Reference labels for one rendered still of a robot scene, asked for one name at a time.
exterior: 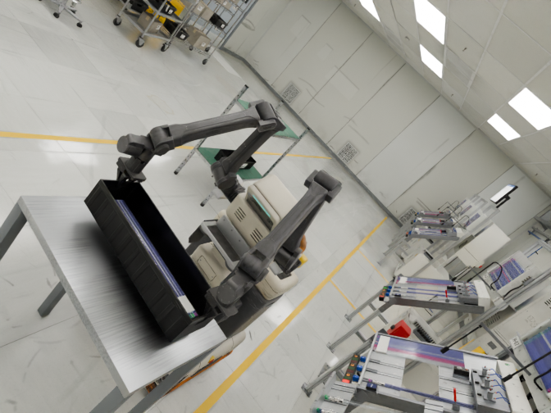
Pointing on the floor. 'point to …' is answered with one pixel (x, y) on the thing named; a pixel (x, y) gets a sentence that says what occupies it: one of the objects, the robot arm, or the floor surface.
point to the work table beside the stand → (107, 301)
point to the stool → (66, 10)
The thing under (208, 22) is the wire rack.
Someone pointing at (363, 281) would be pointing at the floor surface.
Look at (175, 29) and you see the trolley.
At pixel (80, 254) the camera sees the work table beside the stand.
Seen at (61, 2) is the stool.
